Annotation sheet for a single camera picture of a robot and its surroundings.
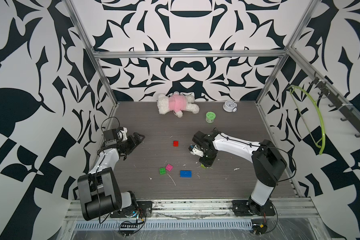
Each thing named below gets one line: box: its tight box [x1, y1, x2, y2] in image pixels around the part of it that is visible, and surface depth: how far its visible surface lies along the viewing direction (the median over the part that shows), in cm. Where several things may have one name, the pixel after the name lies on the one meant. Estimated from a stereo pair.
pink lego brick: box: [165, 163, 174, 172], surface depth 88 cm
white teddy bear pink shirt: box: [157, 91, 200, 118], surface depth 110 cm
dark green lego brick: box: [159, 167, 166, 175], surface depth 86 cm
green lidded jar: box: [205, 111, 216, 124], surface depth 108 cm
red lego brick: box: [173, 140, 180, 147], surface depth 98 cm
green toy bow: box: [287, 85, 326, 155], surface depth 74 cm
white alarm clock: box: [222, 100, 237, 113], surface depth 117 cm
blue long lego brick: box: [179, 170, 193, 178], surface depth 87 cm
